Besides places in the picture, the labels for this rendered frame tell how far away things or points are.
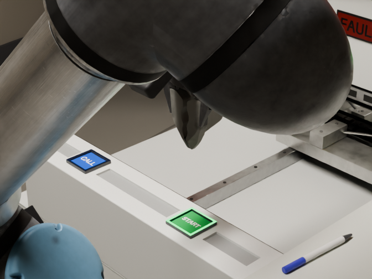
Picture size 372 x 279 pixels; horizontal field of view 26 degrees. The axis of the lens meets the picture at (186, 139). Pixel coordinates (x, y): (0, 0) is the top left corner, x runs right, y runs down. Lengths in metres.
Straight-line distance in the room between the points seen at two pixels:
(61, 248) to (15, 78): 0.25
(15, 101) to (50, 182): 0.79
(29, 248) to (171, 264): 0.44
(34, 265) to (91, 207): 0.54
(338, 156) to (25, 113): 1.03
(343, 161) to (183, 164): 0.33
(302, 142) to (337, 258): 0.53
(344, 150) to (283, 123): 1.07
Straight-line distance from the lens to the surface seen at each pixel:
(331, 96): 0.58
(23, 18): 4.40
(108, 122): 3.69
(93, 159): 1.41
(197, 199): 1.51
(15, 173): 0.73
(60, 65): 0.62
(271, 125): 0.57
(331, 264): 1.16
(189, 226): 1.23
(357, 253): 1.19
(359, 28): 1.64
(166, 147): 1.74
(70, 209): 1.42
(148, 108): 3.81
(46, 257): 0.84
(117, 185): 1.35
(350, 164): 1.60
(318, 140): 1.63
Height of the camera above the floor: 1.65
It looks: 28 degrees down
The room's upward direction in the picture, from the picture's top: straight up
